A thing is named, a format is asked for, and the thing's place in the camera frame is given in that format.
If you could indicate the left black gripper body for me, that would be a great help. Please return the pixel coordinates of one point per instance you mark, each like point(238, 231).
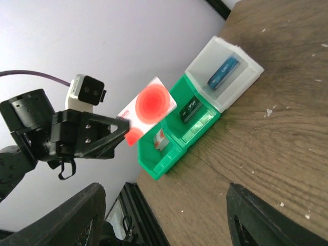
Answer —
point(61, 147)

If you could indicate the red white card in bin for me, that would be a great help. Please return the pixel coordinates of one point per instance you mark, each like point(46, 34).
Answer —
point(160, 141)

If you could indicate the green bin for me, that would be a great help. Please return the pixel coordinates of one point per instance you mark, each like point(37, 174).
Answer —
point(157, 163)
point(183, 133)

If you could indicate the green bin lower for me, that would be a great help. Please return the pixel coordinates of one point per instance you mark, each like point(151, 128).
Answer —
point(157, 163)

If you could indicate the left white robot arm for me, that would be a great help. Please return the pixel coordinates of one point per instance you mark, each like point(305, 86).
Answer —
point(28, 118)

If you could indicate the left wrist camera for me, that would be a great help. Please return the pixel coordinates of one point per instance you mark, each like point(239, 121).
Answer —
point(84, 93)

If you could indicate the green bin upper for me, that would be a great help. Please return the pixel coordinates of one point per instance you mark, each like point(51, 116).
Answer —
point(183, 133)

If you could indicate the white plastic bin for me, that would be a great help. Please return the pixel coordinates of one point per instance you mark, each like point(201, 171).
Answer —
point(207, 62)

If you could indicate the black VIP card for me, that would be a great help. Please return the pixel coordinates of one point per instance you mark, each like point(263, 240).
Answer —
point(190, 109)

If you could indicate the left black frame post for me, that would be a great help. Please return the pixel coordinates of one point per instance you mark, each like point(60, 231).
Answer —
point(220, 7)

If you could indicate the red circle card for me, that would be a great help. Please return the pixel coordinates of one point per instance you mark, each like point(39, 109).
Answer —
point(147, 109)

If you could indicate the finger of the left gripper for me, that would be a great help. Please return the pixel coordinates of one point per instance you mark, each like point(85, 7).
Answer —
point(98, 136)

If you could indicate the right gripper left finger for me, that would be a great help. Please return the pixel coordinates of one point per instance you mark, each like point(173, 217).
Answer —
point(77, 221)

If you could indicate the blue card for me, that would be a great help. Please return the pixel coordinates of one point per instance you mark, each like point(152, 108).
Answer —
point(222, 73)

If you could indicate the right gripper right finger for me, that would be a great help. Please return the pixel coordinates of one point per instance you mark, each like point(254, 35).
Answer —
point(252, 221)

